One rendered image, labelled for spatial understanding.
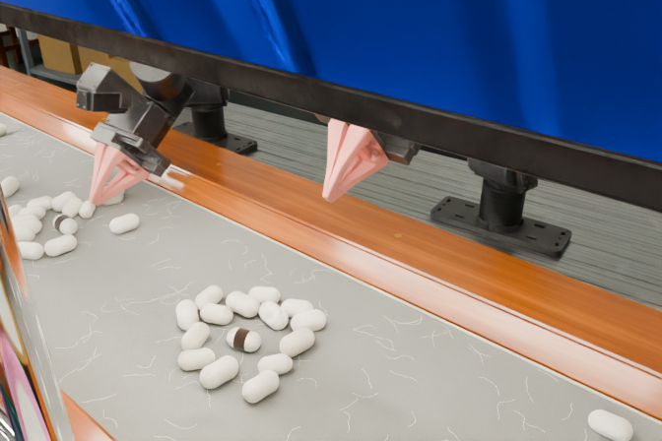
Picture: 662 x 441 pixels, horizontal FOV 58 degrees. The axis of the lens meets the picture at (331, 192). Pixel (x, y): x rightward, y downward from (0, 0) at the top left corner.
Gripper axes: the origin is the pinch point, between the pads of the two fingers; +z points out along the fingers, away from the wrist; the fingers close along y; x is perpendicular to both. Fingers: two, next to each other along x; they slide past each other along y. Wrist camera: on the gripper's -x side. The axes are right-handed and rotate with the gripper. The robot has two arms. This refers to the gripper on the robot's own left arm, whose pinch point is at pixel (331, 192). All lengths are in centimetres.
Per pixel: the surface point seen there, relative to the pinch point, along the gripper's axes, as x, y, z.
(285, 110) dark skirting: 175, -175, -81
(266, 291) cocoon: 2.5, -2.7, 11.7
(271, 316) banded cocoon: 0.9, 0.4, 13.6
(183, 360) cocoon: -4.8, -1.6, 20.6
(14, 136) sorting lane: 7, -70, 9
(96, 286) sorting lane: -2.4, -19.6, 20.0
